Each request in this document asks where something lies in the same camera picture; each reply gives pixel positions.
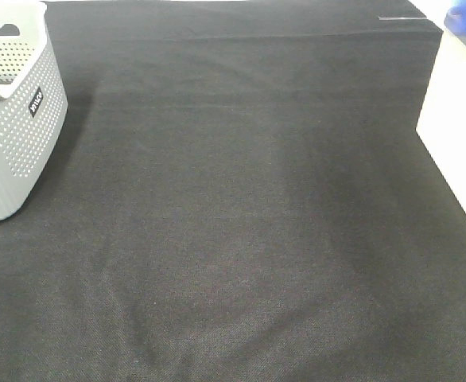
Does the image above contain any grey perforated plastic basket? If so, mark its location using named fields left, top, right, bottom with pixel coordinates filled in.
left=0, top=1, right=68, bottom=221

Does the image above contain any black fabric table cover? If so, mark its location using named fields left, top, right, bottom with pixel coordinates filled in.
left=0, top=1, right=466, bottom=381

